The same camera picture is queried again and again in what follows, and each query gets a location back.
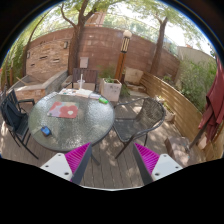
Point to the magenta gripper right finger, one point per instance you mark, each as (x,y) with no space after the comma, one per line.
(153,166)

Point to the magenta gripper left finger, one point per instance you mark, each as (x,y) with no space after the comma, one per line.
(70,166)

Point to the blue computer mouse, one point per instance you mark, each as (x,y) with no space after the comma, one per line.
(45,131)

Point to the red floral mouse pad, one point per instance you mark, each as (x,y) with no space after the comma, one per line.
(63,110)

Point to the round glass patio table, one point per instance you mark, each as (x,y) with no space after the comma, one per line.
(92,123)

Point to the black metal mesh chair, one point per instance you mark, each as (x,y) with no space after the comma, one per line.
(150,117)

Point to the wooden slat fence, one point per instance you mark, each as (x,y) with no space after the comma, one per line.
(187,116)

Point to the green bottle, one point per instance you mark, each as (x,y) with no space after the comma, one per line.
(103,100)

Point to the white papers stack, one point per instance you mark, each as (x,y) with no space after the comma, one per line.
(80,92)

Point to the black folding chair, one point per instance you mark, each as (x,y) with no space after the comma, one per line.
(16,119)

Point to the folded red patio umbrella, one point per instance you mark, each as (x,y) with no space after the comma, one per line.
(214,113)

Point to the white square planter box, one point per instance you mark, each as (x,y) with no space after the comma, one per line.
(110,89)

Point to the white candle stick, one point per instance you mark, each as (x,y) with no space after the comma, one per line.
(81,82)

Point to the dark wooden chair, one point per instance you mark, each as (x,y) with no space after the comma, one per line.
(88,75)

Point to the right tree trunk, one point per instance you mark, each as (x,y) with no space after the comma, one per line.
(159,44)

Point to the tree trunk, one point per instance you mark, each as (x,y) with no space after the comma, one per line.
(159,44)
(85,8)

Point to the left tree trunk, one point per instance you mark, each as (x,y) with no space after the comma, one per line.
(85,8)

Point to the wooden garden lamp post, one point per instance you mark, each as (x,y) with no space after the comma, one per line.
(124,48)

